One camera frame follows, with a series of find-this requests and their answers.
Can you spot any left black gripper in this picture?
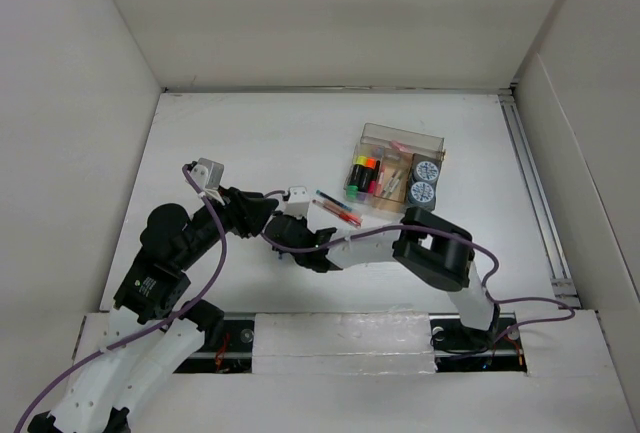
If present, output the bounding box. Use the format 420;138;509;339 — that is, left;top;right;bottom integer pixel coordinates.
178;182;278;268

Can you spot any red gel pen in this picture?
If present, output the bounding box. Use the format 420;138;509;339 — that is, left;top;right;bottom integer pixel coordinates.
313;199;362;228

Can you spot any dark blue pen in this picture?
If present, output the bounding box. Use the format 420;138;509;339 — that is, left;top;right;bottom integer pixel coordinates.
316;189;353;212

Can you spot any orange gel pen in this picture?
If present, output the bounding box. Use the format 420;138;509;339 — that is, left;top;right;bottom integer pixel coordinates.
323;203;362;225

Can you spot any green highlighter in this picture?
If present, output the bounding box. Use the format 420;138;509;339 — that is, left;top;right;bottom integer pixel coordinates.
346;184;360;199

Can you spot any yellow highlighter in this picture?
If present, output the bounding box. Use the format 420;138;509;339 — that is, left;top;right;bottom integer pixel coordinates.
347;155;367;187

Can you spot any orange highlighter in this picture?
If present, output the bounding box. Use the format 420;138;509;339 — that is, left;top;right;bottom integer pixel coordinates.
358;157;379;193

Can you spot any clear plastic organizer box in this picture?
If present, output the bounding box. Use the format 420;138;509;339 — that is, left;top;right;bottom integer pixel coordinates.
344;123;445;213

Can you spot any blue glue jar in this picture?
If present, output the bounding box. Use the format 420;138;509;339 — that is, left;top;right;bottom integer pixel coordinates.
407;181;436;211
412;157;440;184

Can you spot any green gel pen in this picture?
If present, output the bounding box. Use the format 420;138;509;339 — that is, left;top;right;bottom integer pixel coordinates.
383;170;401;198

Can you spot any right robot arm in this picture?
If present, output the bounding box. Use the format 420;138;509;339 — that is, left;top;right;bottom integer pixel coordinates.
262;207;500;349

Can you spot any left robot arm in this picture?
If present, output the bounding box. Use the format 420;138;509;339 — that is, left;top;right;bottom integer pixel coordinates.
20;188;278;432

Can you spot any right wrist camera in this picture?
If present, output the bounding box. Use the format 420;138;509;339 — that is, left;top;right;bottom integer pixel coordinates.
283;186;311;219

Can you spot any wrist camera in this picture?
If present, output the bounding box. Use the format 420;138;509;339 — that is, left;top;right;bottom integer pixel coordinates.
283;186;311;219
188;158;224;191

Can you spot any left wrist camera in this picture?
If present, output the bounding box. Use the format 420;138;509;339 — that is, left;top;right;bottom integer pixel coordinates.
188;158;224;191

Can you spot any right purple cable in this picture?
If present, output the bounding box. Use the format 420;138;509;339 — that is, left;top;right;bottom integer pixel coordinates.
259;189;581;360

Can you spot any purple cable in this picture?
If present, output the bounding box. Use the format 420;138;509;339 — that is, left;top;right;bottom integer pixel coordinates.
259;189;581;360
11;162;229;433

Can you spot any aluminium side rail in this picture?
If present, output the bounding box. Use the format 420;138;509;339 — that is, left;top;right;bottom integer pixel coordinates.
498;94;582;309

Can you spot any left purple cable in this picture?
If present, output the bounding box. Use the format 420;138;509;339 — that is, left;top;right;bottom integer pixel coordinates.
11;162;229;433

